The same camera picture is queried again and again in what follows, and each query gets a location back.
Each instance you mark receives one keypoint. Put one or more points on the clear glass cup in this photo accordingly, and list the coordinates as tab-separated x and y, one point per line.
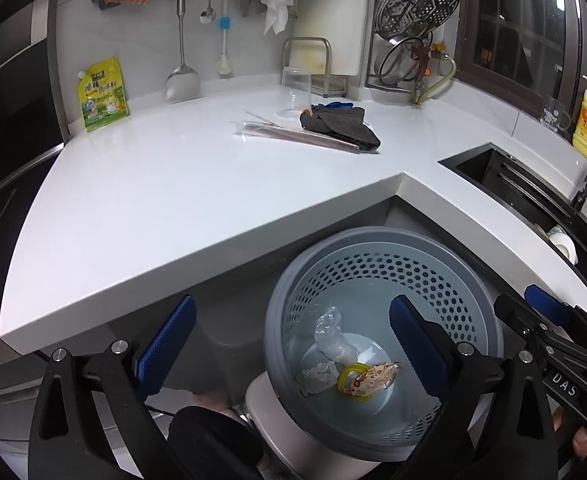
295	92

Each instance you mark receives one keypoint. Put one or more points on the red white snack wrapper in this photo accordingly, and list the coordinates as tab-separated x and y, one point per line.
381	376

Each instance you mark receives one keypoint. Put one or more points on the steel pot lid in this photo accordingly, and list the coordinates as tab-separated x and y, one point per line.
402	59

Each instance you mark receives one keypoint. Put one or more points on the white cutting board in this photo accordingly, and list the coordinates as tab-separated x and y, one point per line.
342	22

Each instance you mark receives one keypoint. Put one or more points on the glass mug with print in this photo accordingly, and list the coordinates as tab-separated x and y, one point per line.
555	115

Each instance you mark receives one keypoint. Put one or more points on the small steel ladle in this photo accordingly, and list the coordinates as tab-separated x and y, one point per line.
208	15

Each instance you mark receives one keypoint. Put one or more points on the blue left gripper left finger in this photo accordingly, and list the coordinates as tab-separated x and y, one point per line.
156	357

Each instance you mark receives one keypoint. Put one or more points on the white dishes in sink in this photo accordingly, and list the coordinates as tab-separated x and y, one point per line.
564	243

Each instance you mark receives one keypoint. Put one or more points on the dark framed window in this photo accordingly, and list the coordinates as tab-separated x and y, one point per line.
525	52

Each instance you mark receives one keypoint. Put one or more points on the yellow ring wrapper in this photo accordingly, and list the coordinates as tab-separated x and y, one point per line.
349	382

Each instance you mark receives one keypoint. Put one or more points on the steel steamer tray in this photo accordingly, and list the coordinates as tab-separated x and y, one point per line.
411	18

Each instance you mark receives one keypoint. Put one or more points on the white trash bin base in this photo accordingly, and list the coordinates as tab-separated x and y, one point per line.
302	455

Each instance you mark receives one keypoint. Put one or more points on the white tissue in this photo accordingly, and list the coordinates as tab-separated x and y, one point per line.
319	378

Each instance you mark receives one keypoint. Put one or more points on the white hanging cloth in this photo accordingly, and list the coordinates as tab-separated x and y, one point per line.
277	15

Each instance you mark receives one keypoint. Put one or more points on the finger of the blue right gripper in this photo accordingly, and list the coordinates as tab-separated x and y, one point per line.
545	304

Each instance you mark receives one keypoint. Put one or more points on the steel cutting board rack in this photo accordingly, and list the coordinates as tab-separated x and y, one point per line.
317	56

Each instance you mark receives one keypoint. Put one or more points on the black dish rack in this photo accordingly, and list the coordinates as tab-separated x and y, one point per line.
377	45

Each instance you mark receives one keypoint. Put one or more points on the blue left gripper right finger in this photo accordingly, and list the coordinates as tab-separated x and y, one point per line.
412	333

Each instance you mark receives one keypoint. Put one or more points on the blue white bottle brush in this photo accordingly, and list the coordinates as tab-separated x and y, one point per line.
223	66

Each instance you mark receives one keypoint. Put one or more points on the clear plastic bag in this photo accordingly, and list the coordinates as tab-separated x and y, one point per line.
330	339

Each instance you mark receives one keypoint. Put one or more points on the right hand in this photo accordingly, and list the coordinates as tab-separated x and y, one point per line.
581	434

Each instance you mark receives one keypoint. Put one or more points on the black kitchen sink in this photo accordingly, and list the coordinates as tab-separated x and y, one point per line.
517	188

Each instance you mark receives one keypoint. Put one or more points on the dark grey cloth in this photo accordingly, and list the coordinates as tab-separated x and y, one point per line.
342	121

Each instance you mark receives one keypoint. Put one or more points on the yellow green seasoning pouch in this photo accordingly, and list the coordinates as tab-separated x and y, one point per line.
101	94

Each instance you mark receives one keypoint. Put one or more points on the steel spatula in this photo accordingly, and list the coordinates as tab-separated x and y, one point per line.
183	84

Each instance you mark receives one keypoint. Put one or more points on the grey perforated trash basket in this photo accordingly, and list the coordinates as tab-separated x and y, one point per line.
360	271

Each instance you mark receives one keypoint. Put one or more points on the chopsticks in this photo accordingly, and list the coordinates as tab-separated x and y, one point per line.
261	127

